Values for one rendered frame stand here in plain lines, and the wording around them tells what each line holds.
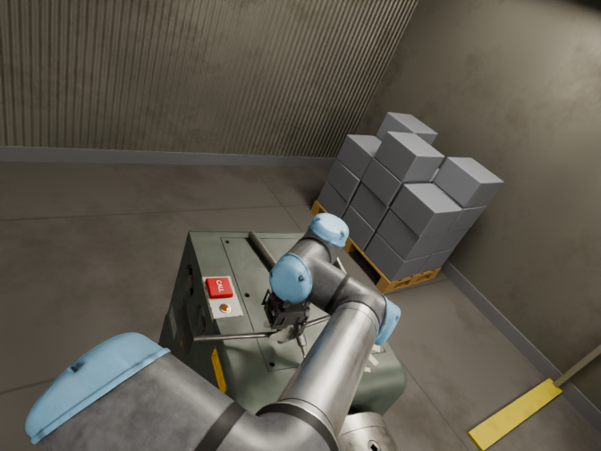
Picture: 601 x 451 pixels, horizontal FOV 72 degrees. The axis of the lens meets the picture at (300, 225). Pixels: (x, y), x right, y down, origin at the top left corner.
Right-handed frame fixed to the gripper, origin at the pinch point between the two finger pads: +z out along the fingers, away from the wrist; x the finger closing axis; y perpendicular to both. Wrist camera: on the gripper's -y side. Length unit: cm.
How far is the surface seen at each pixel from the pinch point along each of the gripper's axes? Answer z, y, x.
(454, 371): 128, -200, -39
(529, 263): 66, -280, -84
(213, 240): 2.7, 7.6, -37.2
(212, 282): 1.5, 12.2, -19.8
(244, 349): 2.8, 8.9, 0.1
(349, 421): 4.6, -10.4, 20.6
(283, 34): -3, -111, -292
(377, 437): 5.1, -16.1, 25.1
